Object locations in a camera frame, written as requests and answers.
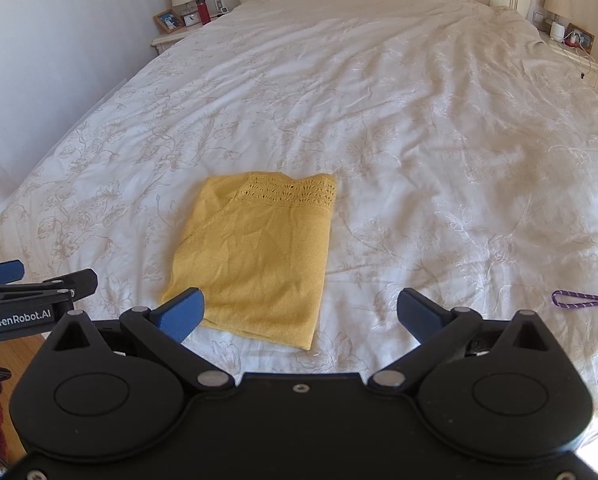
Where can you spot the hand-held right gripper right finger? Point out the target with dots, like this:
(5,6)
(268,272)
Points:
(419,312)

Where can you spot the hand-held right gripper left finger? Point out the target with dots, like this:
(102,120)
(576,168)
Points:
(181,312)

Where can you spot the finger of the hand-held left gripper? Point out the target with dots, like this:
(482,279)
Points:
(54,284)
(1,272)

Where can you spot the yellow knit sweater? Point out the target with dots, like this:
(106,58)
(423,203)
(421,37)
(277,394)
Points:
(254,260)

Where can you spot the white floral bedspread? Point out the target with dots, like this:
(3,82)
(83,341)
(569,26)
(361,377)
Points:
(379,110)

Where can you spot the cream nightstand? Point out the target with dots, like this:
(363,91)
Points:
(171,40)
(591,67)

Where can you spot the small alarm clock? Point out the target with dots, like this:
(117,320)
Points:
(191,20)

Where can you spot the red water bottle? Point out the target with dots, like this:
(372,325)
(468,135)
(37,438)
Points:
(202,12)

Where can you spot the small white charger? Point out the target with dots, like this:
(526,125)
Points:
(221,2)

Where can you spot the white cup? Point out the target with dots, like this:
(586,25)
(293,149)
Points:
(557,31)

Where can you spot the wooden photo frame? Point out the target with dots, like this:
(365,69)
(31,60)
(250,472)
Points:
(168,21)
(581,37)

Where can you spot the white wall outlet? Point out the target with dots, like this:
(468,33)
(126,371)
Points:
(539,16)

